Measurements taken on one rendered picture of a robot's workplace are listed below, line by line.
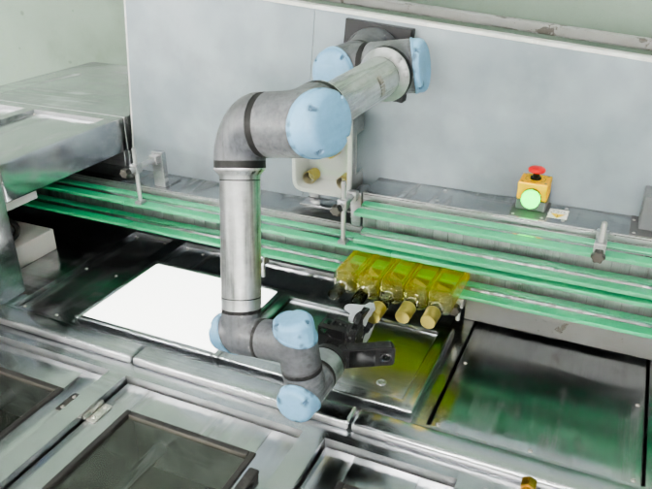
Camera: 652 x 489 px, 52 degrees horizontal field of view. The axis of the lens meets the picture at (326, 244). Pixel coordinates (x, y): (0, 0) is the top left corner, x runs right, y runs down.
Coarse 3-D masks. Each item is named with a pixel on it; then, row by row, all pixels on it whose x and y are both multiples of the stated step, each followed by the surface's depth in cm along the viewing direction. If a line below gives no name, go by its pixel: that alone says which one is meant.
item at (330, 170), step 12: (348, 144) 173; (336, 156) 184; (348, 156) 175; (300, 168) 185; (324, 168) 187; (336, 168) 186; (348, 168) 176; (300, 180) 186; (312, 180) 188; (324, 180) 188; (336, 180) 187; (348, 180) 178; (312, 192) 184; (324, 192) 182; (336, 192) 181
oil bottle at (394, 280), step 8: (400, 264) 165; (408, 264) 165; (416, 264) 166; (392, 272) 161; (400, 272) 161; (408, 272) 161; (384, 280) 158; (392, 280) 158; (400, 280) 158; (384, 288) 157; (392, 288) 156; (400, 288) 156; (400, 296) 157
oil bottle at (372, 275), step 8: (376, 256) 169; (384, 256) 169; (368, 264) 166; (376, 264) 165; (384, 264) 165; (392, 264) 167; (368, 272) 162; (376, 272) 162; (384, 272) 162; (360, 280) 159; (368, 280) 159; (376, 280) 159; (368, 288) 158; (376, 288) 159; (376, 296) 160
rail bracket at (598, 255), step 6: (606, 222) 143; (600, 234) 144; (606, 234) 149; (600, 240) 144; (606, 240) 150; (594, 246) 145; (600, 246) 144; (594, 252) 141; (600, 252) 141; (594, 258) 141; (600, 258) 141
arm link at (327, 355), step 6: (324, 348) 131; (324, 354) 130; (330, 354) 130; (336, 354) 131; (324, 360) 128; (330, 360) 129; (336, 360) 130; (330, 366) 133; (336, 366) 129; (342, 366) 131; (336, 372) 129; (342, 372) 132; (336, 378) 129
